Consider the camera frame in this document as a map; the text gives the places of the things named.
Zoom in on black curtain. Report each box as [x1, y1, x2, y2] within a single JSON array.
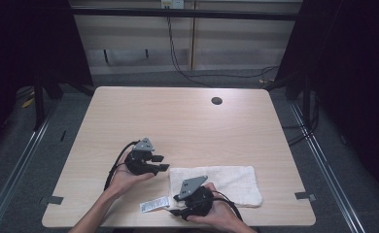
[[276, 0, 379, 195], [0, 0, 93, 156]]

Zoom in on white muslin towel with tag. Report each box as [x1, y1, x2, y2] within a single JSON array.
[[139, 165, 263, 215]]

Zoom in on grey tape piece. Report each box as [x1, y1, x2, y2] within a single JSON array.
[[40, 194, 64, 206], [293, 191, 317, 202]]

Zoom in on aluminium floor rail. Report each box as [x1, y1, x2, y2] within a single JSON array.
[[0, 100, 62, 233], [289, 101, 368, 233]]

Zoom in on black horizontal frame bar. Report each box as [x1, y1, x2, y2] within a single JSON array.
[[69, 8, 303, 21]]

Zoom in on black floor cables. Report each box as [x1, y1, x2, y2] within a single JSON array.
[[281, 90, 322, 147]]

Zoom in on person's left hand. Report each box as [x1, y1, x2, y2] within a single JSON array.
[[108, 151, 156, 199]]

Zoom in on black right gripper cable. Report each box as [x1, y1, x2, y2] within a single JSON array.
[[210, 189, 244, 222]]

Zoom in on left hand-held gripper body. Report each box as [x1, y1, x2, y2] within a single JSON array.
[[124, 138, 161, 177]]

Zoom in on black metal stand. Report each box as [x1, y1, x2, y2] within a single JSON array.
[[302, 74, 312, 124], [31, 74, 48, 132]]

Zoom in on person's right hand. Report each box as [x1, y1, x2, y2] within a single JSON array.
[[187, 182, 244, 231]]

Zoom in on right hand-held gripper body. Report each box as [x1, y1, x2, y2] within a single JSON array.
[[177, 175, 216, 221]]

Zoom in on black wall cable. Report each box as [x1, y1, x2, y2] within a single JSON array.
[[166, 16, 279, 88]]

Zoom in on white wall outlet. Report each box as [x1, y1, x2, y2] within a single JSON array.
[[160, 0, 186, 10]]

